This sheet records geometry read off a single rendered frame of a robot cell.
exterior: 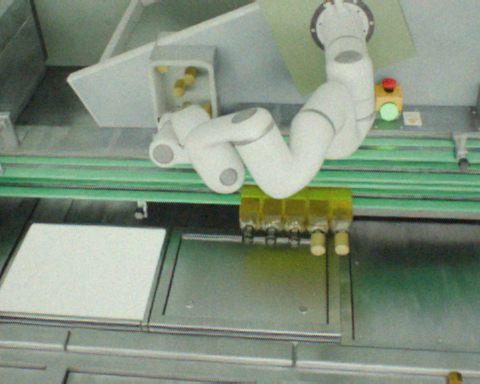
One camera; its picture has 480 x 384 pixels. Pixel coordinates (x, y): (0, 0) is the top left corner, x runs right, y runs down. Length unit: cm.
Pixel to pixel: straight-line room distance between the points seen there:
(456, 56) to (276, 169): 77
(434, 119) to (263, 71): 47
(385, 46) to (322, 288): 63
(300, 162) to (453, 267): 78
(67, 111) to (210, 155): 132
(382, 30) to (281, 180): 61
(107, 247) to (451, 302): 92
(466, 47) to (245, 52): 57
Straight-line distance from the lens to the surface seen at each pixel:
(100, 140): 193
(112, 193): 188
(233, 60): 178
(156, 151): 152
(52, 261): 187
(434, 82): 183
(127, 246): 185
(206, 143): 120
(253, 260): 177
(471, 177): 179
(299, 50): 167
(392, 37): 167
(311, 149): 119
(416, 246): 189
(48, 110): 251
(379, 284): 178
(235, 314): 166
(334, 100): 126
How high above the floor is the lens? 227
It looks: 52 degrees down
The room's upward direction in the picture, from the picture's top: 170 degrees counter-clockwise
